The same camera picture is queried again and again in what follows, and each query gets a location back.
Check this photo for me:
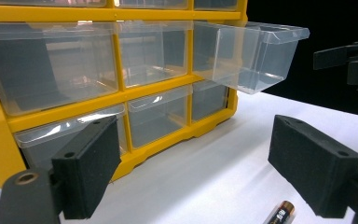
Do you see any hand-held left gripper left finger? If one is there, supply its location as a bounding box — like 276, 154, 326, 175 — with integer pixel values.
51, 115, 122, 220

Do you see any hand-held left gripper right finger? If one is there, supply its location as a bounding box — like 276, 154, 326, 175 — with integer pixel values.
267, 114, 358, 219

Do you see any black and copper battery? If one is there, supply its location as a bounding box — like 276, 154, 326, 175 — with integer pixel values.
262, 200, 296, 224

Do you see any transparent plastic drawer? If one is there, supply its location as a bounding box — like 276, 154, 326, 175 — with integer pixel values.
193, 21, 310, 95

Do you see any set of clear drawers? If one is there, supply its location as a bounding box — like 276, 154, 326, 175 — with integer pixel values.
0, 0, 239, 172

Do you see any yellow plastic drawer cabinet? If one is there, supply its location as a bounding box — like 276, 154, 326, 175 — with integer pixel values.
0, 0, 249, 189

